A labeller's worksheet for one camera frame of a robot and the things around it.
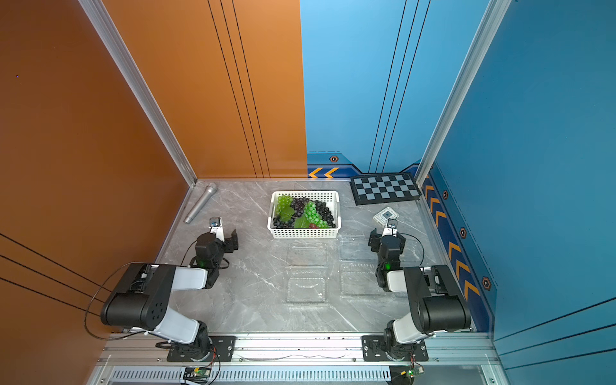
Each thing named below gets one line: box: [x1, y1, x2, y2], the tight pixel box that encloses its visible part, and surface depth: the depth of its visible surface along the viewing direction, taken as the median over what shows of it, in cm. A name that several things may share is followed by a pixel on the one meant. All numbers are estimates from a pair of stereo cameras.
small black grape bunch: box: [272, 215, 296, 229], surface depth 101 cm
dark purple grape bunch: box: [291, 197, 311, 218], surface depth 107 cm
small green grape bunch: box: [275, 194, 294, 216], surface depth 107 cm
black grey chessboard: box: [349, 172, 423, 207], surface depth 114 cm
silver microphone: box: [183, 182, 218, 225], surface depth 114 cm
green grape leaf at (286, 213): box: [279, 205, 296, 223], surface depth 101 cm
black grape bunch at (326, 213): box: [315, 199, 337, 229], surface depth 105 cm
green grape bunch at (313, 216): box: [303, 200, 330, 229], surface depth 102 cm
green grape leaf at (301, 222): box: [293, 214, 311, 229], surface depth 98 cm
